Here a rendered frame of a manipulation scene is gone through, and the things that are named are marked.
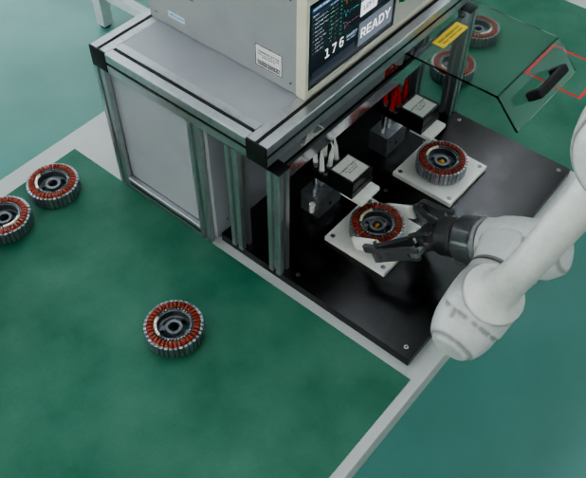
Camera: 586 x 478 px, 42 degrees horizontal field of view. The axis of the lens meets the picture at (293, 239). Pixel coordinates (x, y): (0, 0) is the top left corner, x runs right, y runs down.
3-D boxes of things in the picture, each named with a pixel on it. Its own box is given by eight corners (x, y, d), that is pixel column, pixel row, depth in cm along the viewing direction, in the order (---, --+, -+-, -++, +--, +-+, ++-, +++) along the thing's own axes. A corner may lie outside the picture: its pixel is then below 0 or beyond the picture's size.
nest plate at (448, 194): (485, 170, 170) (486, 165, 170) (449, 208, 163) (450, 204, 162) (430, 139, 177) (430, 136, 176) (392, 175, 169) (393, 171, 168)
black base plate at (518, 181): (568, 175, 172) (571, 169, 171) (407, 366, 141) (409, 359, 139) (396, 89, 191) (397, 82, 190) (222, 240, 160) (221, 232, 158)
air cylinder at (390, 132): (404, 139, 177) (407, 121, 172) (385, 157, 173) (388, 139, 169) (386, 130, 179) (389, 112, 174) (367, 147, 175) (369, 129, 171)
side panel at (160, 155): (221, 234, 161) (209, 119, 136) (211, 243, 160) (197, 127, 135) (131, 174, 172) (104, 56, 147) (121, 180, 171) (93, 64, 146)
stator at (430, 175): (476, 169, 169) (479, 157, 166) (443, 194, 164) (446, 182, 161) (436, 143, 174) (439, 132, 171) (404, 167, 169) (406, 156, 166)
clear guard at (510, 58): (576, 72, 155) (584, 47, 151) (517, 134, 144) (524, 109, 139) (440, 11, 169) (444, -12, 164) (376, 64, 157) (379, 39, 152)
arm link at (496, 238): (492, 200, 136) (455, 250, 130) (574, 208, 124) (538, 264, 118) (510, 244, 141) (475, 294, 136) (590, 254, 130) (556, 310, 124)
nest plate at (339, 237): (426, 232, 159) (426, 229, 158) (383, 277, 151) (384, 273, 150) (367, 198, 165) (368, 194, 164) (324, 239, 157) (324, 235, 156)
